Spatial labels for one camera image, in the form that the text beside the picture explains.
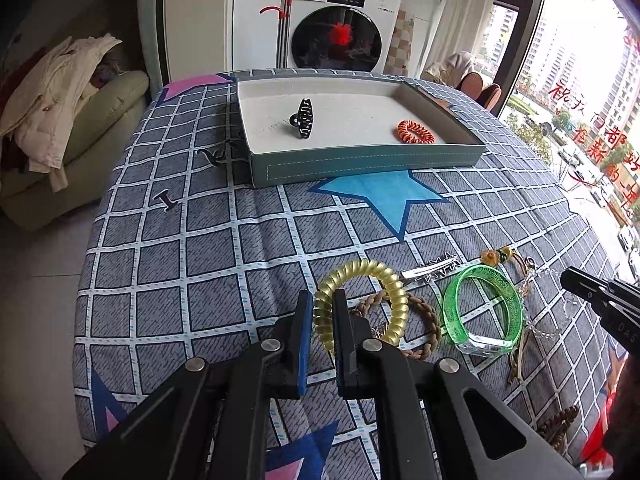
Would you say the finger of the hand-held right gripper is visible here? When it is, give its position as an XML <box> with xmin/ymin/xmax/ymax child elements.
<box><xmin>560</xmin><ymin>267</ymin><xmax>640</xmax><ymax>313</ymax></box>

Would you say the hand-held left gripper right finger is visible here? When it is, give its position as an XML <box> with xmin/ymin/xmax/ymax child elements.
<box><xmin>332</xmin><ymin>289</ymin><xmax>583</xmax><ymax>480</ymax></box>

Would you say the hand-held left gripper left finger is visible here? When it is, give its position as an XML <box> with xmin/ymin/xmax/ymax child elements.
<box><xmin>62</xmin><ymin>290</ymin><xmax>313</xmax><ymax>480</ymax></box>

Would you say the silver chain necklace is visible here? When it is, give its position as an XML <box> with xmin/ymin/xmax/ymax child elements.
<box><xmin>517</xmin><ymin>267</ymin><xmax>581</xmax><ymax>341</ymax></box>

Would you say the yellow spiral hair tie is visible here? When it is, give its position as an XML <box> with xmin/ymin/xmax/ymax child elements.
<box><xmin>312</xmin><ymin>259</ymin><xmax>408</xmax><ymax>352</ymax></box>

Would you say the braided brown bracelet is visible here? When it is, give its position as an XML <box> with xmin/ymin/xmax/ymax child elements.
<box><xmin>356</xmin><ymin>290</ymin><xmax>443</xmax><ymax>362</ymax></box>

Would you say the gold hair clip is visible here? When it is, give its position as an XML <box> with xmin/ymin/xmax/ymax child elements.
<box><xmin>507</xmin><ymin>330</ymin><xmax>533</xmax><ymax>386</ymax></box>

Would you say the yellow flower charm cord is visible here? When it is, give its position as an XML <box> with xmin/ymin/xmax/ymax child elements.
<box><xmin>481</xmin><ymin>246</ymin><xmax>531</xmax><ymax>277</ymax></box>

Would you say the silver hair clip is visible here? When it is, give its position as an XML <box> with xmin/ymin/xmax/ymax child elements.
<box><xmin>400</xmin><ymin>257</ymin><xmax>460</xmax><ymax>281</ymax></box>

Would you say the green translucent bangle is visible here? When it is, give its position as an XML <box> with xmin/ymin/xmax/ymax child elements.
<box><xmin>442</xmin><ymin>264</ymin><xmax>525</xmax><ymax>358</ymax></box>

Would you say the brown spiral hair tie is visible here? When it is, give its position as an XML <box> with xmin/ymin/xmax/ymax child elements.
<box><xmin>536</xmin><ymin>405</ymin><xmax>581</xmax><ymax>451</ymax></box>

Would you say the grey-green shallow tray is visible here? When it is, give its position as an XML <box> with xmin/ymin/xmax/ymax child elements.
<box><xmin>235</xmin><ymin>74</ymin><xmax>487</xmax><ymax>190</ymax></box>

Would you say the person's right forearm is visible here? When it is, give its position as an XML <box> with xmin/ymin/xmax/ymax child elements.
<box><xmin>612</xmin><ymin>360</ymin><xmax>640</xmax><ymax>461</ymax></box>

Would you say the black hair claw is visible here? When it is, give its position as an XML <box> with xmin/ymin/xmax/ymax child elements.
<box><xmin>287</xmin><ymin>97</ymin><xmax>317</xmax><ymax>140</ymax></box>

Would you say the brown chair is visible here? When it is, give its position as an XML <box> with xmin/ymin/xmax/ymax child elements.
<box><xmin>462</xmin><ymin>72</ymin><xmax>502</xmax><ymax>111</ymax></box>

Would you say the beige cloth on chair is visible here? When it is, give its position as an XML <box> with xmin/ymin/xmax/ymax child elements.
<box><xmin>422</xmin><ymin>51</ymin><xmax>476</xmax><ymax>86</ymax></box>

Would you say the cream sofa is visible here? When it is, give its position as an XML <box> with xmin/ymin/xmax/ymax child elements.
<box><xmin>0</xmin><ymin>67</ymin><xmax>151</xmax><ymax>231</ymax></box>

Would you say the white curtain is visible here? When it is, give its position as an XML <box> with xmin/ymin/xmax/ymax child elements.
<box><xmin>425</xmin><ymin>0</ymin><xmax>506</xmax><ymax>76</ymax></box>

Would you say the white cabinet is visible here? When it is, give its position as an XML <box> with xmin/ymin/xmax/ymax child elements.
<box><xmin>232</xmin><ymin>0</ymin><xmax>291</xmax><ymax>71</ymax></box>

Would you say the beige jacket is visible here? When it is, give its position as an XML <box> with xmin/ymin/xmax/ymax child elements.
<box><xmin>0</xmin><ymin>34</ymin><xmax>123</xmax><ymax>192</ymax></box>

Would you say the orange spiral hair tie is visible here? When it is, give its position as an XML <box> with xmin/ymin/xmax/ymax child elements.
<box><xmin>394</xmin><ymin>119</ymin><xmax>437</xmax><ymax>144</ymax></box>

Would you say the red-handled mop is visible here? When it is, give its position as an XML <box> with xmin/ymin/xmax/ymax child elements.
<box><xmin>260</xmin><ymin>0</ymin><xmax>296</xmax><ymax>70</ymax></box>

